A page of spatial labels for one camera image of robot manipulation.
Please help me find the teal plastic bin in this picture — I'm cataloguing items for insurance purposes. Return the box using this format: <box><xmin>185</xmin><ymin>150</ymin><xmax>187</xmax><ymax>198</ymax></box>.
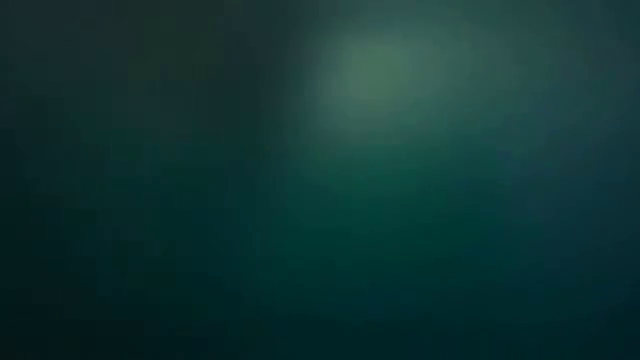
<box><xmin>0</xmin><ymin>0</ymin><xmax>640</xmax><ymax>360</ymax></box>

